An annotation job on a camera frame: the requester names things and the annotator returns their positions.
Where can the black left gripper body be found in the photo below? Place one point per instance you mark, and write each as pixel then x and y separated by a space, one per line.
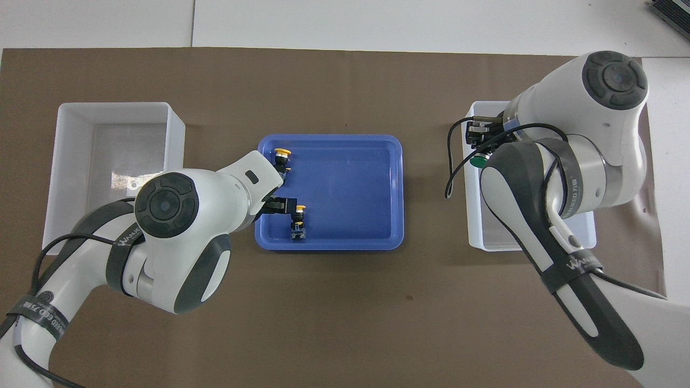
pixel 268 200

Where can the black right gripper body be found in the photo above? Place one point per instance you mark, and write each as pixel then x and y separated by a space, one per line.
pixel 493 132

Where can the green push button small head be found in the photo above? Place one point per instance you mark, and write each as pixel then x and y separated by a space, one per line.
pixel 477 161

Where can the yellow push button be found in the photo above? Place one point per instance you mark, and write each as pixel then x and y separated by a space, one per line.
pixel 281 152
pixel 298 229

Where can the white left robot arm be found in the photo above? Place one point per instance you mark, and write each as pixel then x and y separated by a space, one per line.
pixel 215 194

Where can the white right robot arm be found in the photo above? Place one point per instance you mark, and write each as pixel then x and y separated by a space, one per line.
pixel 571 97

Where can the blue plastic tray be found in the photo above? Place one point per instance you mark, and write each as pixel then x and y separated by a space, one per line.
pixel 345 188

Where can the translucent white plastic box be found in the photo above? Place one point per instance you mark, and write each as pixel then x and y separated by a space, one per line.
pixel 473 226
pixel 75 161

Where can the brown paper mat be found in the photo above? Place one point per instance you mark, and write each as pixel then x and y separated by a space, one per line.
pixel 350 323

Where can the white paper label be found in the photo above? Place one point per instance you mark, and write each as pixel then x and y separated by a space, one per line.
pixel 124 180

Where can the grey slatted device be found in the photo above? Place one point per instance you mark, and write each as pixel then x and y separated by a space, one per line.
pixel 674 16

